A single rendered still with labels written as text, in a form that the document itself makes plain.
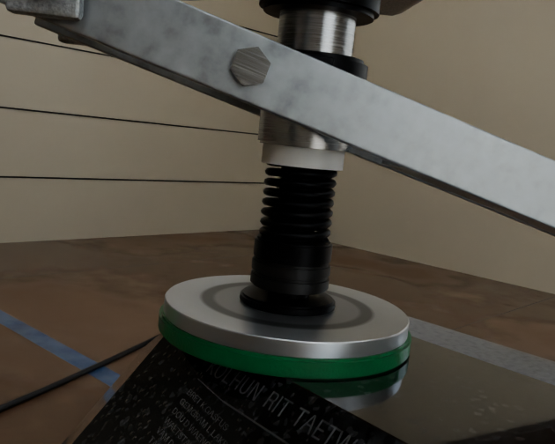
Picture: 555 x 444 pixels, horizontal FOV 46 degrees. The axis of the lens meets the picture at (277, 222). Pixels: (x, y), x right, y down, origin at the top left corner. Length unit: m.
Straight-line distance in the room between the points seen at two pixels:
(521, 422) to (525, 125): 5.21
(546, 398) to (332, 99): 0.27
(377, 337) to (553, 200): 0.18
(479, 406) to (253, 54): 0.30
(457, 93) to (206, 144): 2.32
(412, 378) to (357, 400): 0.07
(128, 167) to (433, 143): 5.28
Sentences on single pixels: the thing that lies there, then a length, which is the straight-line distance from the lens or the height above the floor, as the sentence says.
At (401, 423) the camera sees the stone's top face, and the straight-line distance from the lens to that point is 0.44.
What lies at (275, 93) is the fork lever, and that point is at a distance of 0.50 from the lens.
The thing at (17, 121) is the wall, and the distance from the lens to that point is 5.21.
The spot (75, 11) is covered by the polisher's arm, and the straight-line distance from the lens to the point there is 0.49.
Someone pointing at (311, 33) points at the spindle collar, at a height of 1.07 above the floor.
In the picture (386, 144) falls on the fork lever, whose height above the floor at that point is 1.00.
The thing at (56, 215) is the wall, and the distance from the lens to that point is 5.44.
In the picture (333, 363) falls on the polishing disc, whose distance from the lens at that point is 0.49.
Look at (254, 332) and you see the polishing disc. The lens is 0.49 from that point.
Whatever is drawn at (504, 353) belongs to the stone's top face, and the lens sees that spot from 0.63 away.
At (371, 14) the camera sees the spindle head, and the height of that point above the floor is 1.10.
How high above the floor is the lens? 0.99
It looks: 7 degrees down
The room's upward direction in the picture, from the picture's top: 6 degrees clockwise
